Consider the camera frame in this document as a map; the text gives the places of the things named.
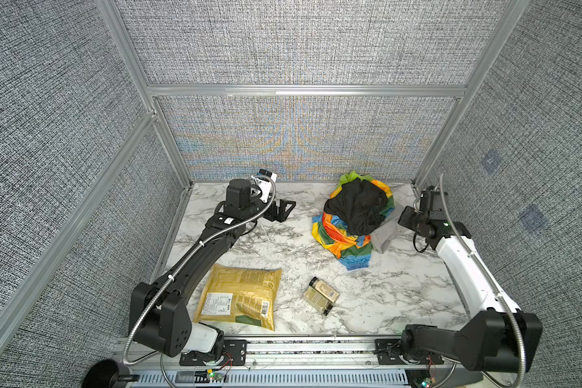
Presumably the grey cloth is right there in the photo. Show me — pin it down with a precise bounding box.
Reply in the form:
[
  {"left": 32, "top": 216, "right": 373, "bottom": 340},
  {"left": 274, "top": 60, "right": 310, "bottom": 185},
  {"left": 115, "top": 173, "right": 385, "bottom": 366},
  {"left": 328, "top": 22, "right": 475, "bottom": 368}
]
[{"left": 370, "top": 213, "right": 403, "bottom": 254}]

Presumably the black round object bottom left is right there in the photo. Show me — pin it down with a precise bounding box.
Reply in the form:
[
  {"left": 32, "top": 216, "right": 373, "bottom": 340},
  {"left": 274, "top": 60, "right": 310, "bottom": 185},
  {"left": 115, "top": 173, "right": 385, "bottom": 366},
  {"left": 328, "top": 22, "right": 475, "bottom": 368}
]
[{"left": 81, "top": 359, "right": 140, "bottom": 388}]

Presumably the white slotted cable duct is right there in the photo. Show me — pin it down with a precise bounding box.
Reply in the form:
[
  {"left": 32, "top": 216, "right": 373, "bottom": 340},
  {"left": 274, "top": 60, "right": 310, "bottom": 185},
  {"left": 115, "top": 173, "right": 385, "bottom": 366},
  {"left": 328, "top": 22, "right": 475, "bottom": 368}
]
[{"left": 132, "top": 369, "right": 411, "bottom": 387}]

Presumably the rainbow coloured cloth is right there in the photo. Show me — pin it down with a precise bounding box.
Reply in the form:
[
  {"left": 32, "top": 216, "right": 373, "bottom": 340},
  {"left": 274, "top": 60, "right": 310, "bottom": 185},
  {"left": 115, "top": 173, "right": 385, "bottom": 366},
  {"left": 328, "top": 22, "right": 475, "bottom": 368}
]
[{"left": 311, "top": 171, "right": 395, "bottom": 271}]

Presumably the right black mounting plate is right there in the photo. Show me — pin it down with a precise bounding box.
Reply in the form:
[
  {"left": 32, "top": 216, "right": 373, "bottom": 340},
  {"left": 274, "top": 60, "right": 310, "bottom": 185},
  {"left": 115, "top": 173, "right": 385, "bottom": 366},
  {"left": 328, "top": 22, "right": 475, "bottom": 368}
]
[{"left": 373, "top": 338, "right": 444, "bottom": 366}]

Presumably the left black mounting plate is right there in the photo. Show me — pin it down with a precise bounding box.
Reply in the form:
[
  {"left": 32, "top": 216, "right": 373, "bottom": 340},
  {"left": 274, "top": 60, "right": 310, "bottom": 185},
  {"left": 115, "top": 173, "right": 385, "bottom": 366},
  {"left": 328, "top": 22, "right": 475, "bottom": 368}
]
[{"left": 179, "top": 339, "right": 248, "bottom": 368}]

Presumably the black mounting plate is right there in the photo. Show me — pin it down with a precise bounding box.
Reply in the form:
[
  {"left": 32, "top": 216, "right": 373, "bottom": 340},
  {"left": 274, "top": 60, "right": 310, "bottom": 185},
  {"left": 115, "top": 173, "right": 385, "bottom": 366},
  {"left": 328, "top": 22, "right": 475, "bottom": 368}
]
[
  {"left": 179, "top": 339, "right": 248, "bottom": 368},
  {"left": 373, "top": 338, "right": 444, "bottom": 366}
]

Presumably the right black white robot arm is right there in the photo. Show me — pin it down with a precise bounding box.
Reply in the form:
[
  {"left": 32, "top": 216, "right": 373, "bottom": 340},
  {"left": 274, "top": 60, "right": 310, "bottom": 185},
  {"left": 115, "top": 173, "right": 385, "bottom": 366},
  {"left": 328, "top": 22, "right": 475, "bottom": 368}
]
[{"left": 399, "top": 188, "right": 543, "bottom": 373}]

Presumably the yellow snack bag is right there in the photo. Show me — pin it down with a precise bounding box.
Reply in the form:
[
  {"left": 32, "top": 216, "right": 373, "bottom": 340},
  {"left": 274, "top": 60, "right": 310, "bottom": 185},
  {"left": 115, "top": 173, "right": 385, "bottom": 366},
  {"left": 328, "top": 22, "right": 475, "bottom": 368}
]
[{"left": 193, "top": 264, "right": 282, "bottom": 331}]

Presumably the black cloth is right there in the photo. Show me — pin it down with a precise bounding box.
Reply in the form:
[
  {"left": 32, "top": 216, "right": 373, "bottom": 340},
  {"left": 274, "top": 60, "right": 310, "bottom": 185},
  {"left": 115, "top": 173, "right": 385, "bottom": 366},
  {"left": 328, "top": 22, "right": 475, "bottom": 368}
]
[{"left": 323, "top": 177, "right": 392, "bottom": 235}]

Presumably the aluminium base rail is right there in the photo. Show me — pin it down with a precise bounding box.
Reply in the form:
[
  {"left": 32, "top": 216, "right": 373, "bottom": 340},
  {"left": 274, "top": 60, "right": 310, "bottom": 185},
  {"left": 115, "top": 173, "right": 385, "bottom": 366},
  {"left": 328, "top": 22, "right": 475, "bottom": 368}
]
[{"left": 111, "top": 334, "right": 486, "bottom": 377}]

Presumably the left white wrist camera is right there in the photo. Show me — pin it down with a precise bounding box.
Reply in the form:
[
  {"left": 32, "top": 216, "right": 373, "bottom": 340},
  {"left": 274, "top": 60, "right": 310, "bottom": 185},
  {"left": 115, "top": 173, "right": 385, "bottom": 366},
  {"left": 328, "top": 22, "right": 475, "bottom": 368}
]
[{"left": 253, "top": 168, "right": 277, "bottom": 203}]

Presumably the left metal flexible cable conduit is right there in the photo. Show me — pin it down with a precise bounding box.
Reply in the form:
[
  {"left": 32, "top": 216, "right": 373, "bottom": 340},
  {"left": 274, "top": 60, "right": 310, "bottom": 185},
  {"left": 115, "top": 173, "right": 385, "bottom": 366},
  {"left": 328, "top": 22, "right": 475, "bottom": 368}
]
[{"left": 122, "top": 173, "right": 278, "bottom": 365}]

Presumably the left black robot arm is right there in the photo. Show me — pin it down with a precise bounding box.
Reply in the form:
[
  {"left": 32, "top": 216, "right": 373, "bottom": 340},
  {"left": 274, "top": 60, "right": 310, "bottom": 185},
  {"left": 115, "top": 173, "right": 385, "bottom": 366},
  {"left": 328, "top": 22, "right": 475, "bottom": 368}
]
[{"left": 122, "top": 170, "right": 294, "bottom": 366}]

